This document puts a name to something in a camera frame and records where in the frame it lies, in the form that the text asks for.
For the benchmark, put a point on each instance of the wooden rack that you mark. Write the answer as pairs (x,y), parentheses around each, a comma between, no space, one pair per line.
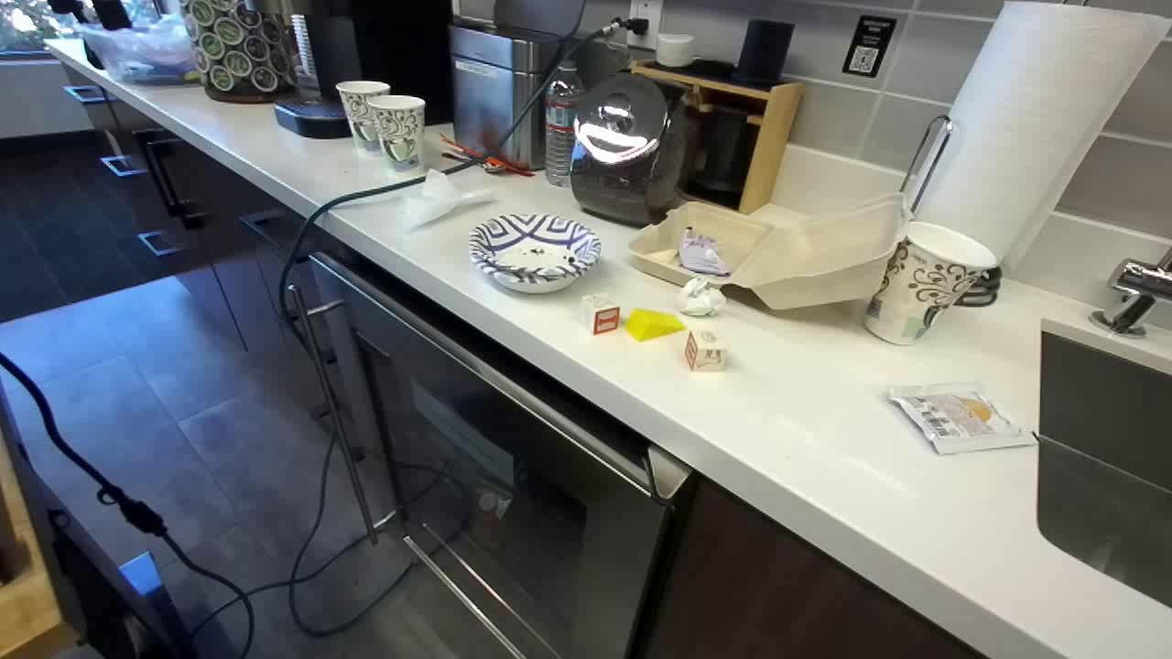
(770,132)

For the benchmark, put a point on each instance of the white wall outlet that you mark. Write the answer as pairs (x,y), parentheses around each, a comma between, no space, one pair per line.
(646,17)

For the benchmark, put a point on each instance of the small red item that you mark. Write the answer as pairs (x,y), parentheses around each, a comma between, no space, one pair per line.
(503,164)

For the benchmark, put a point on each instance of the crumpled white paper ball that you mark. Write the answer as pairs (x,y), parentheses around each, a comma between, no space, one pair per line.
(701,297)

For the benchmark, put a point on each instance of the black wall sign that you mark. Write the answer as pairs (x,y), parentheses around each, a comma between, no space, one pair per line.
(870,44)

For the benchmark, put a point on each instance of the dark equipment frame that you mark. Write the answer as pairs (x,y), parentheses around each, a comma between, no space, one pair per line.
(115,598)

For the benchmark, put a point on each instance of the patterned ceramic mug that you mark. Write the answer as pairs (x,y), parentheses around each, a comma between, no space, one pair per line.
(921,286)

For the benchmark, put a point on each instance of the light wooden furniture piece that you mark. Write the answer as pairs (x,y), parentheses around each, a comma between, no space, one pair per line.
(21,587)

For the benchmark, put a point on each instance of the chrome faucet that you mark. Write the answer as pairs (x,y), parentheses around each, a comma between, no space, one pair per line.
(1139,284)

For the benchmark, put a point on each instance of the stainless steel box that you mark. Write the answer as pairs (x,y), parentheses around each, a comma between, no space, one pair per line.
(490,103)

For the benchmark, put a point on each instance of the patterned paper cup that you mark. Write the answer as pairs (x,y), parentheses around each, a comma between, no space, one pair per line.
(396,132)
(358,110)

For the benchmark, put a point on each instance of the small white container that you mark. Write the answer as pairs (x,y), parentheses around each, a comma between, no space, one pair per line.
(674,50)

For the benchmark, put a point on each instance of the white paper towel roll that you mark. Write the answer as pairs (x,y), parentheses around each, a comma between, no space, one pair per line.
(1037,123)

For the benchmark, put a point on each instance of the small beige carton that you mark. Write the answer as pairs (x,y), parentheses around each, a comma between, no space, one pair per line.
(704,353)

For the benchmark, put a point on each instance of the glass coffee pot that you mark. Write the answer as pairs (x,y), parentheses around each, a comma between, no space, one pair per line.
(623,165)

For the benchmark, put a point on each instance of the clear plastic water bottle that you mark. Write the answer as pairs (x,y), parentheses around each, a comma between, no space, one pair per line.
(561,131)

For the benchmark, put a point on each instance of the dark wood cabinet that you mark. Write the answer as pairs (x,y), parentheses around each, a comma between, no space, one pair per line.
(781,598)
(224,214)

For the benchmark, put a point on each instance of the beige takeout container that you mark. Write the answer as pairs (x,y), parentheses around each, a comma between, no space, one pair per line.
(806,263)

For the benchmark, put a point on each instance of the pale wrapped item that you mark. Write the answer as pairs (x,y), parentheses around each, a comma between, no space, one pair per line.
(704,254)

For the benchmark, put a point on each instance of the steel sink basin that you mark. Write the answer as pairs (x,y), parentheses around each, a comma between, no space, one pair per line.
(1105,487)

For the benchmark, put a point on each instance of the yellow packet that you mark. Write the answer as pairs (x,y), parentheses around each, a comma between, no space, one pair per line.
(649,322)

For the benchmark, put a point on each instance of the small printed card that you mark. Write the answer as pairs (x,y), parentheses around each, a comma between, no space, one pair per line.
(956,418)

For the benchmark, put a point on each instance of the clear plastic bag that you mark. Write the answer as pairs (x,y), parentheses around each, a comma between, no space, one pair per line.
(132,51)

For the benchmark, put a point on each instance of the undercounter glass door fridge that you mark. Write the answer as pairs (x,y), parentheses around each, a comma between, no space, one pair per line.
(524,514)

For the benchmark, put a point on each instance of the small red packet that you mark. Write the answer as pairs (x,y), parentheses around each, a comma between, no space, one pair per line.
(605,320)

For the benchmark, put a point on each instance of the blue patterned white bowl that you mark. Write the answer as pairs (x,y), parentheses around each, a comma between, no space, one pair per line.
(535,242)
(535,286)

